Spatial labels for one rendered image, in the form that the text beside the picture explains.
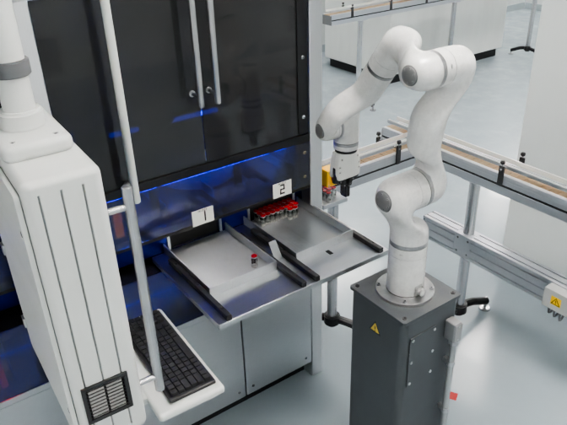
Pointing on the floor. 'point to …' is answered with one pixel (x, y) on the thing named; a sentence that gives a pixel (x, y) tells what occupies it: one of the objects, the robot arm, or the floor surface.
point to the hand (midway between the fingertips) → (345, 190)
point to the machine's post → (312, 195)
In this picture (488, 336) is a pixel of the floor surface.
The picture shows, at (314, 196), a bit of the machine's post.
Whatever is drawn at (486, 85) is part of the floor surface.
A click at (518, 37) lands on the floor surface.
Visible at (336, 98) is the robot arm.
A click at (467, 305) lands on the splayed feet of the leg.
